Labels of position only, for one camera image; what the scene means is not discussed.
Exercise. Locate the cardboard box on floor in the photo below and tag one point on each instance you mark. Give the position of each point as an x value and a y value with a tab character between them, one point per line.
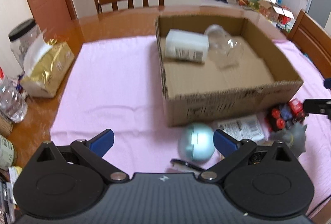
274	12

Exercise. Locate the red toy train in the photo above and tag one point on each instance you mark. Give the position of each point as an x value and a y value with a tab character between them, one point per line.
297	111

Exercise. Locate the light blue earbud case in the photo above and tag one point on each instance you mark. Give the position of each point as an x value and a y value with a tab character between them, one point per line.
196	143

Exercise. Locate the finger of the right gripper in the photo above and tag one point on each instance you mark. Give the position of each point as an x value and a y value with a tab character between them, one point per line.
318	106

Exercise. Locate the black-lidded clear jar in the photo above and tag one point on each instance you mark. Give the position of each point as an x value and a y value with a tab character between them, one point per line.
21	37

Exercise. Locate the labelled plastic pack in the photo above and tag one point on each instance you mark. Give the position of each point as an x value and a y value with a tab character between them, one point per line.
247	127

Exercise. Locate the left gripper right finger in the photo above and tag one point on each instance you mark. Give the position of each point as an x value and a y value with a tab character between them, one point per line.
235	153

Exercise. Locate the pink towel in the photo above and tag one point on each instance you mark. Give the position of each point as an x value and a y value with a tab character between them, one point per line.
115	84

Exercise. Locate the grey refrigerator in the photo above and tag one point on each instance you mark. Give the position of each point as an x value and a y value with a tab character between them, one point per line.
319	10

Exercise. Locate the grey cat toy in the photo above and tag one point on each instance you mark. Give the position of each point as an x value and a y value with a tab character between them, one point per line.
294	138

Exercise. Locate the white plastic container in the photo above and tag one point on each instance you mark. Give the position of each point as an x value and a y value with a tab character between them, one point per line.
186	46

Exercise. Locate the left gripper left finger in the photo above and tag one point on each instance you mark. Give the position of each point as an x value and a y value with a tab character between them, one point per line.
90	154

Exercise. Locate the water bottle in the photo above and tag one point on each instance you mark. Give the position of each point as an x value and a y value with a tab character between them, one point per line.
13	105

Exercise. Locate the blue toy train car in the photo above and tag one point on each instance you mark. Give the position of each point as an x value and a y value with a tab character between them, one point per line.
279	117

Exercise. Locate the clear plastic jar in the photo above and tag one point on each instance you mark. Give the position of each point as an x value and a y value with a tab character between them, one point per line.
224	50

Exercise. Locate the gold tissue pack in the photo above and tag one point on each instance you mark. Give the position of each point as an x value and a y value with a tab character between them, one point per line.
45	66

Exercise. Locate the wooden chair right side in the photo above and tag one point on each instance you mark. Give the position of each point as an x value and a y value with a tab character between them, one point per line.
313	40

